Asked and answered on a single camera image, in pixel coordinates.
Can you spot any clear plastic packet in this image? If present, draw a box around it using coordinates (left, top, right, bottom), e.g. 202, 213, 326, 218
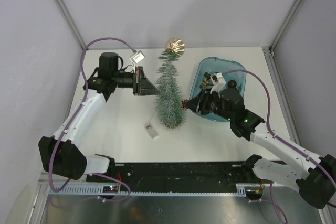
144, 123, 159, 140

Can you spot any small frosted christmas tree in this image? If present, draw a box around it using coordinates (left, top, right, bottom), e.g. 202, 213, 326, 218
155, 49, 186, 130

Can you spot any dark red bauble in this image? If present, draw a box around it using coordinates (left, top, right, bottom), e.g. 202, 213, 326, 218
227, 80, 237, 89

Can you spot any right aluminium frame post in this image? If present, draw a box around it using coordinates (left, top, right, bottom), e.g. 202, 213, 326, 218
269, 0, 320, 51

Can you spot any frosted pine cone ornament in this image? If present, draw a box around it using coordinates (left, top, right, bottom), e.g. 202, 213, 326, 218
180, 99, 188, 110

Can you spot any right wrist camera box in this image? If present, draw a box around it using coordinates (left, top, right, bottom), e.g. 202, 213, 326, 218
210, 73, 226, 94

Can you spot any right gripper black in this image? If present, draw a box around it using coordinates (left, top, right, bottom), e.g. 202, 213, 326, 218
184, 88, 234, 122

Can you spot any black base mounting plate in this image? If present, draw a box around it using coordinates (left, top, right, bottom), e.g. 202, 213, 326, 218
86, 161, 263, 193

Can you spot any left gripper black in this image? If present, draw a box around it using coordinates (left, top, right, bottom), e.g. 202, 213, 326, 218
112, 67, 160, 97

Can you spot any aluminium frame post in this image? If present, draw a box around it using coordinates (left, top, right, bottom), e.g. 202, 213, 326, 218
269, 0, 320, 51
39, 0, 87, 50

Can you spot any large silver ribbed bauble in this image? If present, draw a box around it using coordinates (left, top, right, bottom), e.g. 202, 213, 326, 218
165, 38, 185, 57

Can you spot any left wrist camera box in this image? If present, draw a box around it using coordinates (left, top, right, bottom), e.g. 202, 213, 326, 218
130, 50, 145, 71

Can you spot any left aluminium frame post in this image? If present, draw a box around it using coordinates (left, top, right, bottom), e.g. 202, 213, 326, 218
39, 0, 87, 50

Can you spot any grey slotted cable duct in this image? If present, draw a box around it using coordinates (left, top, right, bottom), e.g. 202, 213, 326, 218
58, 184, 246, 197

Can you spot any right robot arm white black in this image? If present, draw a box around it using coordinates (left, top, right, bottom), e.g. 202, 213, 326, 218
185, 88, 335, 209

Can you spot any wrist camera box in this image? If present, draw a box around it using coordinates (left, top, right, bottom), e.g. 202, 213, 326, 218
210, 73, 226, 94
130, 50, 145, 71

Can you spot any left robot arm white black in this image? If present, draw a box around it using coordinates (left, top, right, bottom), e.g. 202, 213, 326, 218
38, 51, 159, 182

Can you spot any blue plastic tub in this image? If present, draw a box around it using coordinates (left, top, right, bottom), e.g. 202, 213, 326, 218
189, 57, 246, 125

